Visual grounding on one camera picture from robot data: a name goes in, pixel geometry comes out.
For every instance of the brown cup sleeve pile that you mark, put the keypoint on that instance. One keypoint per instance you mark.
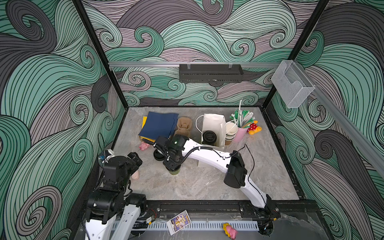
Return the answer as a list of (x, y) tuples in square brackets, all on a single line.
[(184, 126)]

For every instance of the pink oval soap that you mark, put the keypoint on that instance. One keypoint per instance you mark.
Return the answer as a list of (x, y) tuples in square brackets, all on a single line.
[(136, 175)]

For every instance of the black wall shelf tray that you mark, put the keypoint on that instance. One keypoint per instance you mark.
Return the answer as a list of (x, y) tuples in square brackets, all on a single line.
[(210, 74)]

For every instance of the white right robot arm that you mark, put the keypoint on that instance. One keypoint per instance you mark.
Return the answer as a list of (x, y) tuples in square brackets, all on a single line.
[(232, 164)]

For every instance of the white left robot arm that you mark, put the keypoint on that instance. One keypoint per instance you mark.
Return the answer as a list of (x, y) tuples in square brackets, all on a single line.
[(111, 213)]

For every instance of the pink squishy toy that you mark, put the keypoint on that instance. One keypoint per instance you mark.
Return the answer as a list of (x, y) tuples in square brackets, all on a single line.
[(144, 146)]

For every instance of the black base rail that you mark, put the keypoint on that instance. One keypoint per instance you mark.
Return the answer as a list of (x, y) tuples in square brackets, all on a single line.
[(242, 208)]

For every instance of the pink yellow toy figure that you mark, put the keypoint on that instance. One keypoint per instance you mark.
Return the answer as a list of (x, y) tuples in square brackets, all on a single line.
[(230, 231)]

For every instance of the colourful picture card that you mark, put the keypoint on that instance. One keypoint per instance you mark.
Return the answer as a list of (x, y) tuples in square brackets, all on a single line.
[(179, 222)]

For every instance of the aluminium wall rail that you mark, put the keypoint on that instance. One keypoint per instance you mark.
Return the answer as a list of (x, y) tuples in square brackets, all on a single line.
[(152, 64)]

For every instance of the black corner frame post left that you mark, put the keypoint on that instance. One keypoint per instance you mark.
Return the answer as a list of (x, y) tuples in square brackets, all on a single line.
[(95, 41)]

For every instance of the clear acrylic wall holder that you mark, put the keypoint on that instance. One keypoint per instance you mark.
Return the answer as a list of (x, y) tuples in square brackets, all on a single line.
[(292, 83)]

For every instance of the pink straw holder cup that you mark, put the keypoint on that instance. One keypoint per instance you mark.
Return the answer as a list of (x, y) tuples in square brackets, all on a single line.
[(240, 134)]

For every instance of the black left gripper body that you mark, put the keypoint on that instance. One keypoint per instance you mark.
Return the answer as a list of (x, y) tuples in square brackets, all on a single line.
[(131, 166)]

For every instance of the white paper takeout bag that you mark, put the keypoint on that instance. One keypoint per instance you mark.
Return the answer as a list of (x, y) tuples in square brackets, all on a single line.
[(215, 123)]

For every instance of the wrapped straws bundle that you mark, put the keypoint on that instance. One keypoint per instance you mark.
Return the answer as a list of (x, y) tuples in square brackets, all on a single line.
[(241, 117)]

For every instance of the navy blue napkin stack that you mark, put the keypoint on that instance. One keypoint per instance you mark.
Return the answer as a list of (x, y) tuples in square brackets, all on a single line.
[(167, 123)]

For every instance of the stack of green paper cups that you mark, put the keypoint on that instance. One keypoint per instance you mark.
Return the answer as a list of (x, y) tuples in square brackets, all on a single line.
[(231, 131)]

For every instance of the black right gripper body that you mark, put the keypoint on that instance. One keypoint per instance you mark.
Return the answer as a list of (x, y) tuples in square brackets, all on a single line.
[(170, 161)]

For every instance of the stack of black cup lids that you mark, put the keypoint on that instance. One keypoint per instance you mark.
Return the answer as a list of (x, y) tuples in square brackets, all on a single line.
[(158, 156)]

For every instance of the red yellow plush toy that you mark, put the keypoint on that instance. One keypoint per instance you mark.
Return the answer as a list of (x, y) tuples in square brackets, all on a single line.
[(254, 128)]

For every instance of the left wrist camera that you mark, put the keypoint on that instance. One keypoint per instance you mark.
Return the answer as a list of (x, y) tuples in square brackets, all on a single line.
[(105, 157)]

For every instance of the white slotted cable duct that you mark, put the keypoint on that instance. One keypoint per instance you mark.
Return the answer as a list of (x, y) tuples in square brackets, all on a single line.
[(205, 226)]

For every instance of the green paper coffee cup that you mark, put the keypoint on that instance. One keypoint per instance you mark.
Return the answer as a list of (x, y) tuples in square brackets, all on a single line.
[(174, 173)]

